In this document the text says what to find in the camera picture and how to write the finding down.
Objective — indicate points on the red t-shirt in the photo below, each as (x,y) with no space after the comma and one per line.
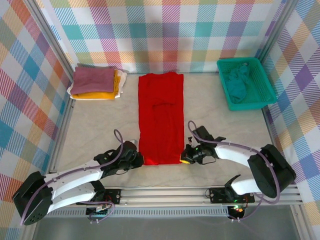
(160,120)

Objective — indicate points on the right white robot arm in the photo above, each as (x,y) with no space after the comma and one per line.
(272,170)

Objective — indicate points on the stack of folded clothes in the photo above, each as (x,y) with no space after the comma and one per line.
(123,76)

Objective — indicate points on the black circuit board with connector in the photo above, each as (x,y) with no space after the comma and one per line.
(96,212)

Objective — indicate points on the black circuit board with lights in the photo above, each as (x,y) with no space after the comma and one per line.
(238,211)

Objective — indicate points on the folded mustard yellow t-shirt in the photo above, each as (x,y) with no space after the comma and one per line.
(100,96)

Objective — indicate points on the crumpled teal t-shirt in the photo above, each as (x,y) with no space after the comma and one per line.
(235,87)

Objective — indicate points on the folded mauve t-shirt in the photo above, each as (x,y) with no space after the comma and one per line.
(92,80)

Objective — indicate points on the teal plastic basket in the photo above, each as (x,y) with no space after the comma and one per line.
(262,82)

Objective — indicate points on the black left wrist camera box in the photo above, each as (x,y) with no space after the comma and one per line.
(130,145)

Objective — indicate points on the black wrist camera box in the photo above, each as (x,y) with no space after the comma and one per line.
(130,145)
(203,133)

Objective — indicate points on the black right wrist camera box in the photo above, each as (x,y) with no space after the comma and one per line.
(203,133)

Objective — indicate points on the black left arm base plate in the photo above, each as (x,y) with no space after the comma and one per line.
(112,195)

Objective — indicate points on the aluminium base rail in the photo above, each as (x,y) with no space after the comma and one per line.
(162,196)

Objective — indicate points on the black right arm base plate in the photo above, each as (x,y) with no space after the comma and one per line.
(217,195)

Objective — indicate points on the aluminium side rail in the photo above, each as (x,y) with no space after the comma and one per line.
(268,120)

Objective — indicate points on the aluminium frame post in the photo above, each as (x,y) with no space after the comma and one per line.
(47,30)
(275,27)

